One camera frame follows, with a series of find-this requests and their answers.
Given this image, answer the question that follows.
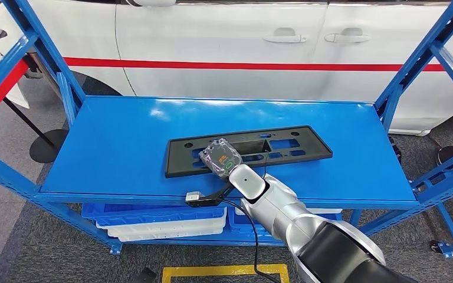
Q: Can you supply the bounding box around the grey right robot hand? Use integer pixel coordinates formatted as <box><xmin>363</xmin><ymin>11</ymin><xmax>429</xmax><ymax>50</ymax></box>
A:
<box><xmin>198</xmin><ymin>137</ymin><xmax>244</xmax><ymax>180</ymax></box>

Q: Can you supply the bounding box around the black plastic frame part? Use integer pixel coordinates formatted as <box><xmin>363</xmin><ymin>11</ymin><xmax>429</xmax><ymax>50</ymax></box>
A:
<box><xmin>165</xmin><ymin>124</ymin><xmax>333</xmax><ymax>179</ymax></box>

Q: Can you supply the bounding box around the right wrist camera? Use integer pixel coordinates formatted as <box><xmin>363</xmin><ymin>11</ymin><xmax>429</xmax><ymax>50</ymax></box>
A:
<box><xmin>184</xmin><ymin>181</ymin><xmax>237</xmax><ymax>209</ymax></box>

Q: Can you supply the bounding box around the blue steel shelf rack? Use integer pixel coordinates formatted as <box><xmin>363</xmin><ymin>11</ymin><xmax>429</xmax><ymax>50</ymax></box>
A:
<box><xmin>0</xmin><ymin>0</ymin><xmax>453</xmax><ymax>256</ymax></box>

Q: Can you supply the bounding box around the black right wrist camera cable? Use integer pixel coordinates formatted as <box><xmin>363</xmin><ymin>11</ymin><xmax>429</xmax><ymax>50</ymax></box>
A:
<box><xmin>220</xmin><ymin>199</ymin><xmax>282</xmax><ymax>283</ymax></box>

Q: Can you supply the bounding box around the black robot foot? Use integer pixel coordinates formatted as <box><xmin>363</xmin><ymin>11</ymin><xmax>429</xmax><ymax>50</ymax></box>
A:
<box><xmin>136</xmin><ymin>266</ymin><xmax>159</xmax><ymax>283</ymax></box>

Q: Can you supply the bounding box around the red barrier belt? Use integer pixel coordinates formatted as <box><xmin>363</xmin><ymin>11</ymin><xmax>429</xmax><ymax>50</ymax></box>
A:
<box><xmin>0</xmin><ymin>59</ymin><xmax>30</xmax><ymax>131</ymax></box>

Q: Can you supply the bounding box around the black stanchion with round base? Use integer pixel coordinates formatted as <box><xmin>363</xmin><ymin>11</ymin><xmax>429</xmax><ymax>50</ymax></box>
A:
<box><xmin>0</xmin><ymin>69</ymin><xmax>70</xmax><ymax>164</ymax></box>

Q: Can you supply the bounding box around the white plastic bin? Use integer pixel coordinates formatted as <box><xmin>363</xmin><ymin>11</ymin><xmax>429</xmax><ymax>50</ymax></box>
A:
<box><xmin>306</xmin><ymin>208</ymin><xmax>343</xmax><ymax>215</ymax></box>
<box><xmin>95</xmin><ymin>209</ymin><xmax>228</xmax><ymax>243</ymax></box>

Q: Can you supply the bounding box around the black round stanchion base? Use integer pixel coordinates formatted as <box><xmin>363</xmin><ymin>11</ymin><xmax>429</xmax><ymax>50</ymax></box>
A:
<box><xmin>435</xmin><ymin>145</ymin><xmax>453</xmax><ymax>166</ymax></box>

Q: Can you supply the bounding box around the white car with red stripe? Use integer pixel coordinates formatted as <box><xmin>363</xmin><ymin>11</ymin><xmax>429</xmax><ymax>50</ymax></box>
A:
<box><xmin>0</xmin><ymin>0</ymin><xmax>453</xmax><ymax>137</ymax></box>

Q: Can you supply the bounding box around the blue bin with white label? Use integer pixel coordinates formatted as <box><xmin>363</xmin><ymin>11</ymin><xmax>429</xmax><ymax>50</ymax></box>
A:
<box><xmin>81</xmin><ymin>203</ymin><xmax>227</xmax><ymax>228</ymax></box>

